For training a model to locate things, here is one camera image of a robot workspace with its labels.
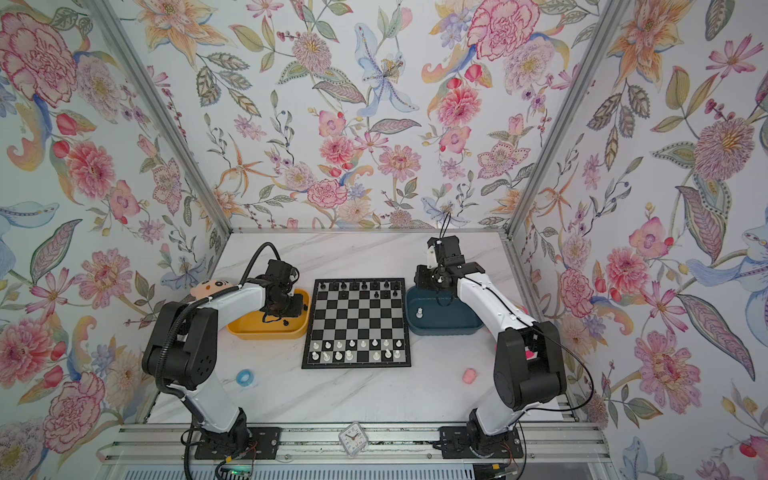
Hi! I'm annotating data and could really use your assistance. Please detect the blue small ring toy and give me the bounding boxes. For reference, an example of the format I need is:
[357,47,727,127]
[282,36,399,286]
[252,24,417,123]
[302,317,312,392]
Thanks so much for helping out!
[236,369,254,387]

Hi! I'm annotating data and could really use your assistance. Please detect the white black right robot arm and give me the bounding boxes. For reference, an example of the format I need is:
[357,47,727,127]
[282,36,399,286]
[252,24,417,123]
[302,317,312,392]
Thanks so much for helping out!
[415,236,566,438]

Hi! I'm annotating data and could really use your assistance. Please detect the aluminium frame corner post left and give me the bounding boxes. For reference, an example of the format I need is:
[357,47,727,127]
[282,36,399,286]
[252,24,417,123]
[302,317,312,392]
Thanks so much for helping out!
[85,0,233,239]

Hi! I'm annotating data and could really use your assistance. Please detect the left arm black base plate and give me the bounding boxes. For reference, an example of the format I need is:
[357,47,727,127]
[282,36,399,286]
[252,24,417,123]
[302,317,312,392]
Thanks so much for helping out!
[194,427,282,461]

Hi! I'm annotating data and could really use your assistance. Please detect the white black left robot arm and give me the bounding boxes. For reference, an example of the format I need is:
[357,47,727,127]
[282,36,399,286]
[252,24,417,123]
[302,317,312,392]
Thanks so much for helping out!
[141,259,304,434]

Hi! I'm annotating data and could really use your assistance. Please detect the doll plush toy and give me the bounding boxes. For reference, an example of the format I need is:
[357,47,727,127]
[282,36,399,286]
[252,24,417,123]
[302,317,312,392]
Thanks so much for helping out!
[190,279,233,300]

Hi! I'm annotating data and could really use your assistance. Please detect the aluminium front rail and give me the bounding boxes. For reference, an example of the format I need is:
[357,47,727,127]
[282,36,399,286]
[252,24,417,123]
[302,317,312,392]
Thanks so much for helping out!
[98,421,619,466]

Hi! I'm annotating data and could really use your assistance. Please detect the black white chessboard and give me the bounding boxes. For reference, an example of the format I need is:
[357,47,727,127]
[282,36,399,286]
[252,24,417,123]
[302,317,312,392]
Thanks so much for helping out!
[301,278,412,370]

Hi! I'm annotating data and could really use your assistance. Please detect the aluminium frame corner post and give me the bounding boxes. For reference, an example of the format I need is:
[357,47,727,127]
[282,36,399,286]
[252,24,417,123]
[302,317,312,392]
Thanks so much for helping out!
[503,1,627,240]
[85,0,233,239]

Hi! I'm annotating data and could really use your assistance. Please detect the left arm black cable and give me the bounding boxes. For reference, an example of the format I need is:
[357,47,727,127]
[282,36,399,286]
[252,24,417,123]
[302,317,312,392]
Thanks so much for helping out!
[154,241,283,480]

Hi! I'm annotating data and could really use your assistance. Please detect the teal plastic tray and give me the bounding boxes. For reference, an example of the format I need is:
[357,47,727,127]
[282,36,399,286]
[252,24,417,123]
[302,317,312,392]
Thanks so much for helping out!
[405,287,483,336]

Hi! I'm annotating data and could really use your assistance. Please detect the pink small eraser toy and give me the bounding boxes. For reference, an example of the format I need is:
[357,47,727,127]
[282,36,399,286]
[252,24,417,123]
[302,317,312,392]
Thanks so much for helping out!
[462,368,477,385]

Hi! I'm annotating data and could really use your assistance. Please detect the small white desk clock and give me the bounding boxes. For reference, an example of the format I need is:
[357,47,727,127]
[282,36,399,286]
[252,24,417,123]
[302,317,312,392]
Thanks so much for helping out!
[338,422,369,458]

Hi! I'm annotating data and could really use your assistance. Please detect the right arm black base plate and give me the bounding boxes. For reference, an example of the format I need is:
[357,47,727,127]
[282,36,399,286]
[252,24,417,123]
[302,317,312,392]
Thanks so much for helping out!
[434,426,524,460]

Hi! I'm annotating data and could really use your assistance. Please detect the aluminium frame corner post right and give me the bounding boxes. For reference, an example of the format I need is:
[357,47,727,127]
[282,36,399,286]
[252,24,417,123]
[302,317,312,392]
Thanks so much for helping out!
[503,1,627,240]

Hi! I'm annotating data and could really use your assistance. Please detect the yellow plastic tray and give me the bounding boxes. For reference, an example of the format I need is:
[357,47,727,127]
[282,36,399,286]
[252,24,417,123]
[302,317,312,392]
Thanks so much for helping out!
[226,289,311,341]

